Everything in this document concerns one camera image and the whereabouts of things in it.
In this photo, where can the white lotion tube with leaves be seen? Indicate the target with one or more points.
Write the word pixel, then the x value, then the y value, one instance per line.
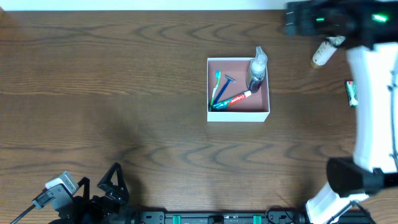
pixel 326 49

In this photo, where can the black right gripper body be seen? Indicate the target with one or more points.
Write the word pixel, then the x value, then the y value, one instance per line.
pixel 290 23

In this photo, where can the red Colgate toothpaste tube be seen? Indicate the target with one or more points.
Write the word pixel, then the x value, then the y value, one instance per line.
pixel 231 101

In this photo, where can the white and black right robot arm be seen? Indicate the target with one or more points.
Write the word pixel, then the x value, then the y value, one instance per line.
pixel 369 29

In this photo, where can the green soap bar package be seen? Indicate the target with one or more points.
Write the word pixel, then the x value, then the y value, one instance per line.
pixel 352 93

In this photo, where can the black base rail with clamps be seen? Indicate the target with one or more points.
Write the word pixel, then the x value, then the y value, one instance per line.
pixel 272 215

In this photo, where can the clear foam pump bottle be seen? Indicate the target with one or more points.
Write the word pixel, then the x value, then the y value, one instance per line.
pixel 256 71

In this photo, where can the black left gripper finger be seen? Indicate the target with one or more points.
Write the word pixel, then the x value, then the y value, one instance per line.
pixel 113 183
pixel 85 183

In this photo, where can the white box with pink interior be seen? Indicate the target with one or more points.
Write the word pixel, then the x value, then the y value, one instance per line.
pixel 255 108

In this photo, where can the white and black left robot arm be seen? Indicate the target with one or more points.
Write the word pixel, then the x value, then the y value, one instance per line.
pixel 124 218

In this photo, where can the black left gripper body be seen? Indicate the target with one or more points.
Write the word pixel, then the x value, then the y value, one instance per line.
pixel 101 196

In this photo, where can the blue disposable razor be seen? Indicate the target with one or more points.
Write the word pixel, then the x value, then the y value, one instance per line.
pixel 228 81

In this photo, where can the green white toothbrush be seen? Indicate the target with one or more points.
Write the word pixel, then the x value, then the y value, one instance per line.
pixel 218 78

